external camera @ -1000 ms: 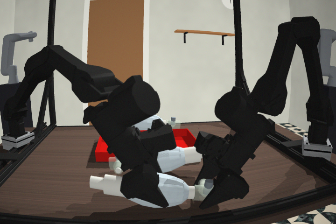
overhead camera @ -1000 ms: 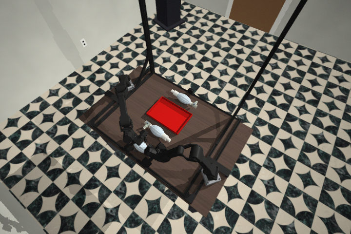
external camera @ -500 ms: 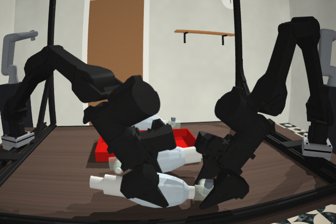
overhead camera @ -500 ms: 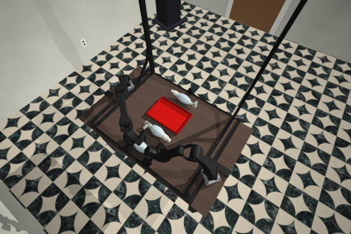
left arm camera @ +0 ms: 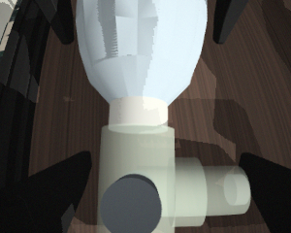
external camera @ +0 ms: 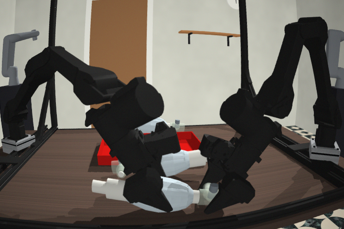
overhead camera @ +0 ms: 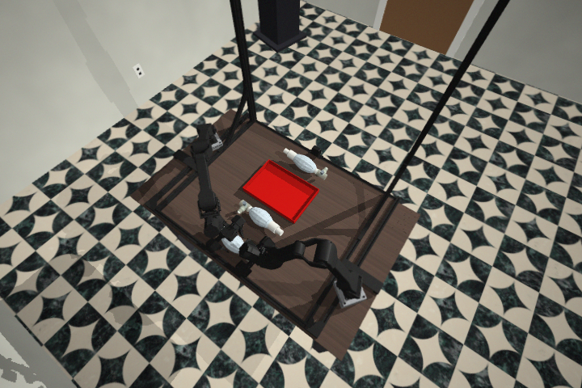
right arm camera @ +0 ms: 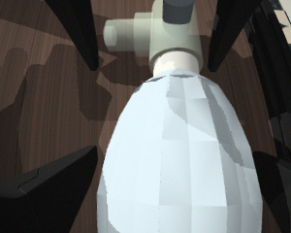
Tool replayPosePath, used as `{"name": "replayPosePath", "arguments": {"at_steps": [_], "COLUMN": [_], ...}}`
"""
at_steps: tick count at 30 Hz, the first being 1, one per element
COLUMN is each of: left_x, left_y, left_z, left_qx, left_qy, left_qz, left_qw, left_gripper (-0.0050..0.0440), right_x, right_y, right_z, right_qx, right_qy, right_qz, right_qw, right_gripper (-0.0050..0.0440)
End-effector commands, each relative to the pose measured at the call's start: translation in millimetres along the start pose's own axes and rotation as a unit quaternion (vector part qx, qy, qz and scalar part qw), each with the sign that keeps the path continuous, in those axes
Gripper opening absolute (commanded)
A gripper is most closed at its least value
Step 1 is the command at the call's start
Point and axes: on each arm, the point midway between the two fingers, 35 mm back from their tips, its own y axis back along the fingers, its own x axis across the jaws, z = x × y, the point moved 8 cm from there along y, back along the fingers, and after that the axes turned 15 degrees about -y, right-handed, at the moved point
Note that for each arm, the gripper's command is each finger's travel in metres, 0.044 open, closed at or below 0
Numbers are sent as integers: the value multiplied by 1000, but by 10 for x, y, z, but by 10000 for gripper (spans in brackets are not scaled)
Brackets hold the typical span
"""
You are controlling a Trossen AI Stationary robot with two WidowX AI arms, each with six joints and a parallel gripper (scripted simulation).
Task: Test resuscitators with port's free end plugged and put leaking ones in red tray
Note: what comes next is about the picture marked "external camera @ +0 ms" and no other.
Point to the white resuscitator with pale blue bag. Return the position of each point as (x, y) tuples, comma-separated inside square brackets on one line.
[(150, 126)]

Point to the red tray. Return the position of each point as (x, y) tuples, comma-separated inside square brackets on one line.
[(188, 142)]

